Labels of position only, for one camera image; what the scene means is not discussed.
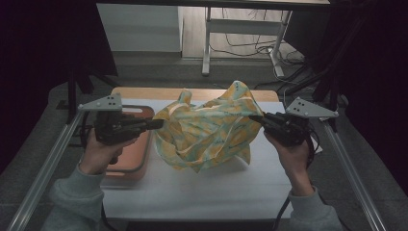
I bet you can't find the orange slice print tote bag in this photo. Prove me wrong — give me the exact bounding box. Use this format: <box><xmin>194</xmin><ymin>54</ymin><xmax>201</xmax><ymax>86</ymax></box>
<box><xmin>152</xmin><ymin>80</ymin><xmax>265</xmax><ymax>174</ymax></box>

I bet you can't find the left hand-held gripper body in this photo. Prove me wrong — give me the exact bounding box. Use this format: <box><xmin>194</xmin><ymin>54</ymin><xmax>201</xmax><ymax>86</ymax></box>
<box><xmin>77</xmin><ymin>92</ymin><xmax>149</xmax><ymax>146</ymax></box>

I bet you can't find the pink tray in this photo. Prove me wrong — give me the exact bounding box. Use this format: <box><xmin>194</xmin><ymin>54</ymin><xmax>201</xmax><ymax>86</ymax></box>
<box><xmin>101</xmin><ymin>105</ymin><xmax>156</xmax><ymax>181</ymax></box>

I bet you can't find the black metal stand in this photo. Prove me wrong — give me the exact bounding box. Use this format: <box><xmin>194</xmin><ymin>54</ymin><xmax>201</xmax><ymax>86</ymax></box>
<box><xmin>57</xmin><ymin>62</ymin><xmax>120</xmax><ymax>125</ymax></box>
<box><xmin>282</xmin><ymin>15</ymin><xmax>365</xmax><ymax>104</ymax></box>

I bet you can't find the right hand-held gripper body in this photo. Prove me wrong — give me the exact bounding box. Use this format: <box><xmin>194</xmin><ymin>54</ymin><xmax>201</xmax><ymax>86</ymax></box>
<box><xmin>271</xmin><ymin>96</ymin><xmax>340</xmax><ymax>148</ymax></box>

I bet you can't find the white desk frame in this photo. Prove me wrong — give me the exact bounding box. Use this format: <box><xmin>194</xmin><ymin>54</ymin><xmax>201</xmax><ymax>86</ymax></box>
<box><xmin>201</xmin><ymin>6</ymin><xmax>293</xmax><ymax>79</ymax></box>

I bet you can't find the aluminium rail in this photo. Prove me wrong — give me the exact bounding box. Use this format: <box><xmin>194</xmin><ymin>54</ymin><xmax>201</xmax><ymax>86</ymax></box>
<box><xmin>6</xmin><ymin>110</ymin><xmax>85</xmax><ymax>231</ymax></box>
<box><xmin>319</xmin><ymin>118</ymin><xmax>390</xmax><ymax>231</ymax></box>

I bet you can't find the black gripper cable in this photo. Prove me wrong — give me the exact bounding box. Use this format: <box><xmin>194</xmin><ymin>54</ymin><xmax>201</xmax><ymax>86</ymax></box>
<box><xmin>272</xmin><ymin>126</ymin><xmax>321</xmax><ymax>231</ymax></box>
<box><xmin>79</xmin><ymin>111</ymin><xmax>96</xmax><ymax>149</ymax></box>

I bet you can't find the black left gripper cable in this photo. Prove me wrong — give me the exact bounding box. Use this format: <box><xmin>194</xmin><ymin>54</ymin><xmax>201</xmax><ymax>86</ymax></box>
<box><xmin>79</xmin><ymin>111</ymin><xmax>96</xmax><ymax>149</ymax></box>

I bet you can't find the white cabinet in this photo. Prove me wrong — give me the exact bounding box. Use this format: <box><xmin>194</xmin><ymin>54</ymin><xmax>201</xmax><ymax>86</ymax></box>
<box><xmin>95</xmin><ymin>3</ymin><xmax>185</xmax><ymax>54</ymax></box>

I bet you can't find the person's right hand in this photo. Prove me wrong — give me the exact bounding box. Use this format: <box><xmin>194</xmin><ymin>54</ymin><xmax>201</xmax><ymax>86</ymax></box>
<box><xmin>263</xmin><ymin>129</ymin><xmax>314</xmax><ymax>182</ymax></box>

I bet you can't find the person's left hand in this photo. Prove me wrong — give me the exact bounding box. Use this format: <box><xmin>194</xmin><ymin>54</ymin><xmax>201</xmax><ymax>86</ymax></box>
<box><xmin>79</xmin><ymin>127</ymin><xmax>140</xmax><ymax>176</ymax></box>

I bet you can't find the tangle of floor cables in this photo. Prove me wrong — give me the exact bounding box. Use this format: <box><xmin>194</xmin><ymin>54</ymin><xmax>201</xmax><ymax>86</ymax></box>
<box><xmin>210</xmin><ymin>8</ymin><xmax>317</xmax><ymax>94</ymax></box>

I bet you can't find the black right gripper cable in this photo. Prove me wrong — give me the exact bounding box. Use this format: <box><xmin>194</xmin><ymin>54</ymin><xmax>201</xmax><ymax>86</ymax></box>
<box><xmin>272</xmin><ymin>126</ymin><xmax>321</xmax><ymax>231</ymax></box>

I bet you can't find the dark curtain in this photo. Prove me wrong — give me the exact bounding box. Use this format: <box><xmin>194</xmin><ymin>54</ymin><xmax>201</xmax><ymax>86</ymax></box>
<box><xmin>316</xmin><ymin>0</ymin><xmax>408</xmax><ymax>187</ymax></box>
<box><xmin>0</xmin><ymin>0</ymin><xmax>118</xmax><ymax>174</ymax></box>

